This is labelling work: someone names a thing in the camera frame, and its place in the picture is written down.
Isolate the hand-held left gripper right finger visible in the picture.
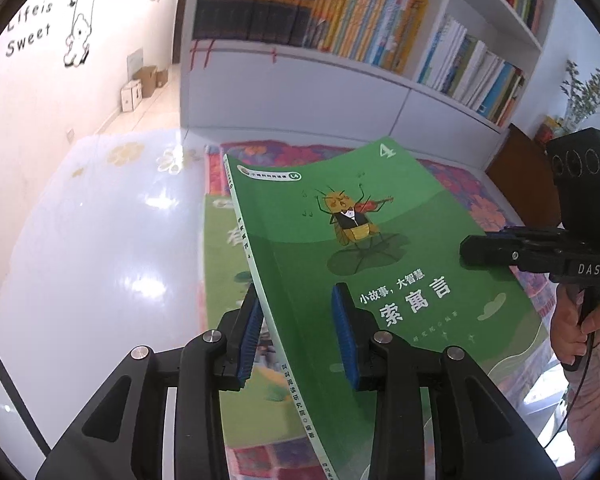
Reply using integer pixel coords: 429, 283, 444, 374
330, 283, 563, 480

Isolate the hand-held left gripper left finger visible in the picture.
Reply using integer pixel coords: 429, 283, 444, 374
35, 284, 266, 480

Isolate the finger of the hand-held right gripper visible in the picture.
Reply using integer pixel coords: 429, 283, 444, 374
459, 234, 521, 268

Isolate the green book with cricket picture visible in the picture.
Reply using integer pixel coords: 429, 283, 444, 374
223, 136, 551, 480

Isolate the row of white blue books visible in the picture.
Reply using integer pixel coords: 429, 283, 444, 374
416, 12, 527, 128

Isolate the row of orange yellow books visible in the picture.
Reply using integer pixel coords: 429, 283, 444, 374
304, 0, 429, 73

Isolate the row of dark books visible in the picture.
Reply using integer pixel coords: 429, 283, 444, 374
192, 0, 326, 50

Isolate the person's right hand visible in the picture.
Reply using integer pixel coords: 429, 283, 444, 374
550, 285, 600, 367

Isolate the floral blanket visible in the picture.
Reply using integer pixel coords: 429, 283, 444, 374
205, 141, 563, 480

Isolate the brown wooden board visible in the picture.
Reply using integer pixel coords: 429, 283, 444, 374
485, 124, 563, 233

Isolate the yellow red small box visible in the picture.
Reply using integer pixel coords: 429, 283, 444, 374
535, 115, 566, 147

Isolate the green plant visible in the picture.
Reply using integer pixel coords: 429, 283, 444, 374
561, 59, 600, 133

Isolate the white bookshelf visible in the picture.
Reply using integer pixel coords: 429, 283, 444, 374
180, 0, 561, 171

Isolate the white cardboard box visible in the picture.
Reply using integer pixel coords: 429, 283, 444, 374
120, 80, 143, 112

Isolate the brown cardboard box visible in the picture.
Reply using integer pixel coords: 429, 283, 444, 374
132, 65, 170, 98

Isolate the black cable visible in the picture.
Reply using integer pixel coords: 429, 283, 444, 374
0, 320, 51, 458
545, 285, 598, 453

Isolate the white wall panel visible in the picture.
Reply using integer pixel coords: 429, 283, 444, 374
126, 48, 145, 79

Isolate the bear wall sticker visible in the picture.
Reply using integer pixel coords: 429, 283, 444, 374
62, 12, 93, 68

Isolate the black lettering wall sticker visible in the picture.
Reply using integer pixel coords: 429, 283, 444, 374
5, 2, 56, 58

